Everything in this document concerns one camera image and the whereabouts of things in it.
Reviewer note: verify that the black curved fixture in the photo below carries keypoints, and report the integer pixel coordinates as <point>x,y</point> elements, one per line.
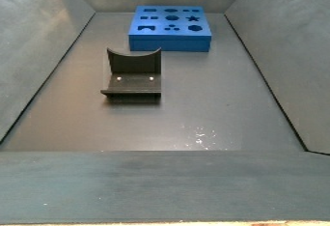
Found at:
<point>136,74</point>

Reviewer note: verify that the blue shape sorting board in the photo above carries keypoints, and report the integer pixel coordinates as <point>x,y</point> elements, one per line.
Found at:
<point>174,28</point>

